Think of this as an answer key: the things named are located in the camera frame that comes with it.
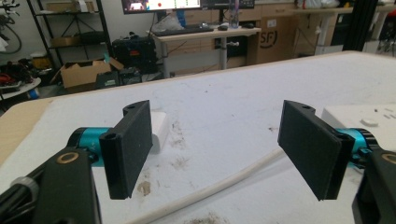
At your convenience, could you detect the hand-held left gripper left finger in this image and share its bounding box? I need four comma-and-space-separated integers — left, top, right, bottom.
98, 100, 154, 201

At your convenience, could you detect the white charger plug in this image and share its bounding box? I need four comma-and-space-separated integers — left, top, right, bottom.
150, 111, 170, 154

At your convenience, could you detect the clear water bottle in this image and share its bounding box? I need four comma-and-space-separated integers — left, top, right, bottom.
229, 0, 240, 30

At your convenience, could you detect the black metal shelf rack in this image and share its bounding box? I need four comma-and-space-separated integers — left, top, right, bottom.
26, 0, 113, 68

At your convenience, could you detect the round white table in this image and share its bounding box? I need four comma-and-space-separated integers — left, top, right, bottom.
0, 77, 42, 101

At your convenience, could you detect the pile of red black tools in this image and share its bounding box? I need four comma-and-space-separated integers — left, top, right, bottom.
0, 60, 34, 87

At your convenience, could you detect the black box with green label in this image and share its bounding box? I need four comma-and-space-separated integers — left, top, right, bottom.
94, 71, 120, 90

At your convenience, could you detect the clear plastic bag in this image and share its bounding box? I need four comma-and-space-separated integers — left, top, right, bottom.
160, 15, 185, 32

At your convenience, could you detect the small cardboard box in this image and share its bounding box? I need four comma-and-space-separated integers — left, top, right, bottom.
50, 35, 82, 48

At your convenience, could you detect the wooden desk with white legs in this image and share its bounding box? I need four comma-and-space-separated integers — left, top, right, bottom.
146, 26, 262, 78

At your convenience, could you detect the white power cable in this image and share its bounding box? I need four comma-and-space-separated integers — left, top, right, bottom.
124, 147, 285, 224

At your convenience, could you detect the black keyboard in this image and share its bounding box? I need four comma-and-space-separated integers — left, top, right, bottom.
152, 25, 215, 37

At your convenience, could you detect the long wooden desk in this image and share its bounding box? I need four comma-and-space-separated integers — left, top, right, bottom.
292, 6, 396, 55

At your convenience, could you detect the large printed cardboard box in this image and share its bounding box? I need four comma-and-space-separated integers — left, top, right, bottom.
256, 13, 300, 64

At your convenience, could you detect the dark computer monitor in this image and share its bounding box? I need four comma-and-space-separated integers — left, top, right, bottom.
200, 0, 256, 10

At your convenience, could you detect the open cardboard box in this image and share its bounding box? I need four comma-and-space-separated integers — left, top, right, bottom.
60, 57, 124, 91

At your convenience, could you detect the white power strip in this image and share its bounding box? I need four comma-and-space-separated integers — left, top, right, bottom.
320, 104, 396, 153

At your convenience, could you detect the black equipment case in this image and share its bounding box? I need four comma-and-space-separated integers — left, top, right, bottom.
111, 35, 158, 74

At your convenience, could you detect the black metal post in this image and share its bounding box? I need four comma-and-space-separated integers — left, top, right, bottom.
342, 0, 379, 52

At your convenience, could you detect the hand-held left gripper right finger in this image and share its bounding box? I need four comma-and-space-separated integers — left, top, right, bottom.
277, 100, 356, 202

